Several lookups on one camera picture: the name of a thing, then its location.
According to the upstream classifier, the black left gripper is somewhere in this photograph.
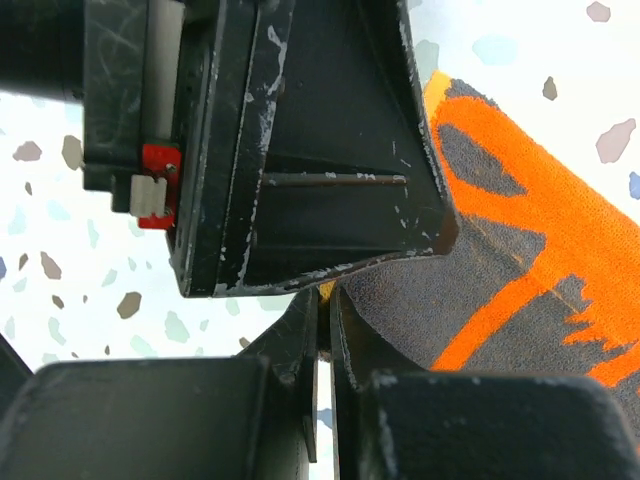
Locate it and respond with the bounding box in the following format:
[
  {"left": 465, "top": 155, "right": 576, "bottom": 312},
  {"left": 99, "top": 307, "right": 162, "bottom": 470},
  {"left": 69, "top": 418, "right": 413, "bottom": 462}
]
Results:
[{"left": 1, "top": 1, "right": 265, "bottom": 297}]

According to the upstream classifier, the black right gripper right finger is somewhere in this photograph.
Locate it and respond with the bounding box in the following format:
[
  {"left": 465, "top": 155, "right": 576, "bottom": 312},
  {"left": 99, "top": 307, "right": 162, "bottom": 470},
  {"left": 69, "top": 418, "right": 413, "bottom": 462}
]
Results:
[{"left": 327, "top": 287, "right": 639, "bottom": 479}]

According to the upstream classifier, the orange patterned towel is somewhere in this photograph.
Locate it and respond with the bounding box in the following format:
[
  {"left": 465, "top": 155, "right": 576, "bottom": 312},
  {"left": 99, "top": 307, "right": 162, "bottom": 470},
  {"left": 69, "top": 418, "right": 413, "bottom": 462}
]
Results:
[{"left": 343, "top": 72, "right": 639, "bottom": 400}]

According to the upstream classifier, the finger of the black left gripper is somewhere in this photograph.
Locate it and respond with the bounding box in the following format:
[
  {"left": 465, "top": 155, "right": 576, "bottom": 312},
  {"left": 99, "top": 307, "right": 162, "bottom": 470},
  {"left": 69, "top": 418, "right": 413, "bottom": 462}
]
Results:
[{"left": 244, "top": 1, "right": 458, "bottom": 293}]

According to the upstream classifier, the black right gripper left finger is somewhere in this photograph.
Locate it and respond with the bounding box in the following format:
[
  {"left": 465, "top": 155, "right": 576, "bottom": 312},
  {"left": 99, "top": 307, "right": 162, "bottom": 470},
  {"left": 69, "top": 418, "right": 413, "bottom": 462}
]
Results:
[{"left": 1, "top": 289, "right": 319, "bottom": 479}]

